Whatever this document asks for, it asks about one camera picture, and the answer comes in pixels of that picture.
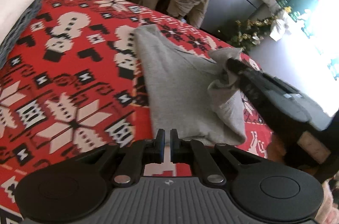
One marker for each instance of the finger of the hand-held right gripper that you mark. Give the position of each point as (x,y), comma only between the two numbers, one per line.
(237,65)

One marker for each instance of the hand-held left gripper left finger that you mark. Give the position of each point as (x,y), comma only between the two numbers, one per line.
(161,144)

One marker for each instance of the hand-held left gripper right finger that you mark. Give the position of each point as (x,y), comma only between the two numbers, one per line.
(173,144)

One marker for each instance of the grey t-shirt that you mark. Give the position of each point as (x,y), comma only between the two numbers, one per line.
(180,86)

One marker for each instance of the small Christmas tree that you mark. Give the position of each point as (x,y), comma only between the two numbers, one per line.
(249,33)

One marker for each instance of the white wrapping cloth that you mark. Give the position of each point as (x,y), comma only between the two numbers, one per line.
(279,26)

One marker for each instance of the red patterned blanket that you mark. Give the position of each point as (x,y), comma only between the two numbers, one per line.
(87,75)

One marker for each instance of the pink fleece clothing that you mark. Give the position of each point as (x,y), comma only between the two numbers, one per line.
(329,202)

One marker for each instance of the folded blue-grey knit cloth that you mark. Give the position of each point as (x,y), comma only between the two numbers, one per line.
(18,33)

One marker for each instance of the folded white cloth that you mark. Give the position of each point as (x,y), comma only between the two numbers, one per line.
(13,6)

